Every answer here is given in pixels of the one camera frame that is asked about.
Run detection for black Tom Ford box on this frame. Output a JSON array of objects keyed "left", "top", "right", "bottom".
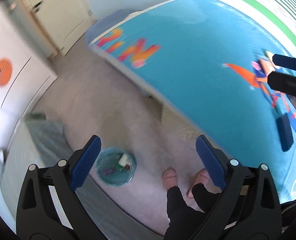
[{"left": 276, "top": 113, "right": 294, "bottom": 152}]

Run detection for blue round trash bin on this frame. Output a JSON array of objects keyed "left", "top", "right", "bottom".
[{"left": 94, "top": 147, "right": 137, "bottom": 187}]

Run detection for right pink slipper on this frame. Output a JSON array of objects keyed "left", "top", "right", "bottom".
[{"left": 187, "top": 168, "right": 210, "bottom": 199}]

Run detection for pink slipper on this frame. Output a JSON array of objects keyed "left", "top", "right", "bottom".
[
  {"left": 187, "top": 168, "right": 210, "bottom": 199},
  {"left": 162, "top": 168, "right": 178, "bottom": 190}
]

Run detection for black trouser legs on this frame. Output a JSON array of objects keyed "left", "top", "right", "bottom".
[{"left": 164, "top": 183, "right": 221, "bottom": 239}]

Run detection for grey floor rug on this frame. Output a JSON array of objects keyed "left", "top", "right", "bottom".
[{"left": 24, "top": 113, "right": 73, "bottom": 167}]

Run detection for blue marathon printed blanket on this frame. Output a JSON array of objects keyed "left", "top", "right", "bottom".
[{"left": 89, "top": 0, "right": 296, "bottom": 202}]

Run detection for left pink slipper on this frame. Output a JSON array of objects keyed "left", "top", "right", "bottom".
[{"left": 162, "top": 168, "right": 178, "bottom": 190}]

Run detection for white wardrobe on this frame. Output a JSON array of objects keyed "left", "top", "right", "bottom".
[{"left": 0, "top": 1, "right": 58, "bottom": 148}]

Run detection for blue quilted bedspread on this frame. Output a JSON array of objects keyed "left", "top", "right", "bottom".
[{"left": 85, "top": 9, "right": 140, "bottom": 46}]

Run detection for white door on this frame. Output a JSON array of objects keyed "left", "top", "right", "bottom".
[{"left": 24, "top": 0, "right": 95, "bottom": 55}]

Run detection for wooden bed frame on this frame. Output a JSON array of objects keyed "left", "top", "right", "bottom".
[{"left": 140, "top": 89, "right": 201, "bottom": 151}]

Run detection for orange guitar wall sticker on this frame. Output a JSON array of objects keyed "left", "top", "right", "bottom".
[{"left": 0, "top": 58, "right": 12, "bottom": 87}]

